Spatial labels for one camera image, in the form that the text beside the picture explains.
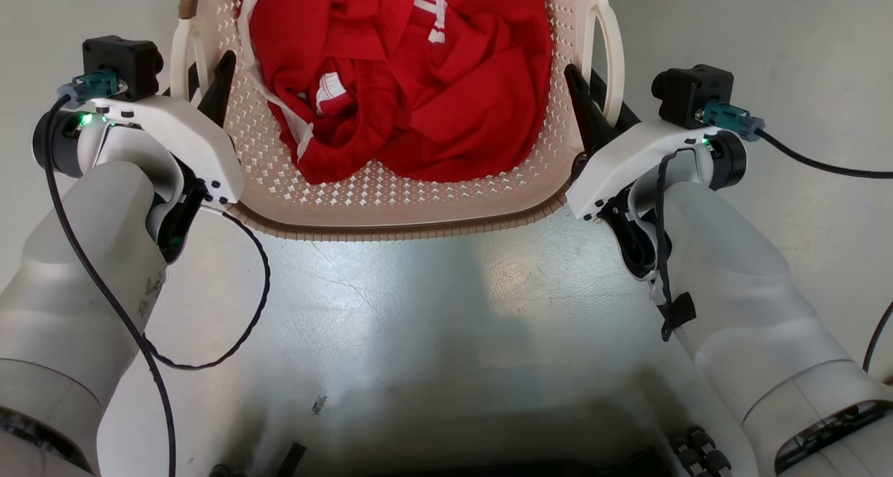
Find thin black left gripper cable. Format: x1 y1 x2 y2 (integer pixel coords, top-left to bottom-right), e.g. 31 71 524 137
143 205 271 371

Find black right camera cable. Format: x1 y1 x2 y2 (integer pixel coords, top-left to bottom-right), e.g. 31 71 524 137
757 130 893 180

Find black left camera cable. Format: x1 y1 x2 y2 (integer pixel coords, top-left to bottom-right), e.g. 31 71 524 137
43 95 177 477

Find beige perforated laundry basket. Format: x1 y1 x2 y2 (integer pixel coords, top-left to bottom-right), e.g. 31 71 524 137
178 0 626 242

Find teal left camera connector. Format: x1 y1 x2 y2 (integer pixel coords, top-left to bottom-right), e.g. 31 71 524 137
57 69 128 109

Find thin black right gripper cable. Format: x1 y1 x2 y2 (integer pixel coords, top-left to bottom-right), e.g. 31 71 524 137
652 148 698 343

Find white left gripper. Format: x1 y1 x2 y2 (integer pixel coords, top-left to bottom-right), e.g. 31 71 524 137
75 50 246 263

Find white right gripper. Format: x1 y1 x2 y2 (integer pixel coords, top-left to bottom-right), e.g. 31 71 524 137
564 63 723 281

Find red and white clothes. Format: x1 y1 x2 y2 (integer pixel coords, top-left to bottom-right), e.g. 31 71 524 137
237 0 555 185

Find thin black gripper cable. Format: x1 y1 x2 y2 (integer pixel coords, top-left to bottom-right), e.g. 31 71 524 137
143 205 271 371
652 148 698 343

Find black camera cable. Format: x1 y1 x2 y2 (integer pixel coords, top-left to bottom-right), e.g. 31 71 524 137
757 130 893 180
43 95 177 477

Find teal camera connector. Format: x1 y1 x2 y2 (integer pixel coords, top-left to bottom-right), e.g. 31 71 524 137
701 99 766 142
57 69 128 109

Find teal right camera connector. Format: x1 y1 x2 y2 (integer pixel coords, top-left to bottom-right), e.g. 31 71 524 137
701 99 766 142

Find black cable loop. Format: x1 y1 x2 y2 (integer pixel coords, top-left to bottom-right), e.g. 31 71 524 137
862 299 893 374

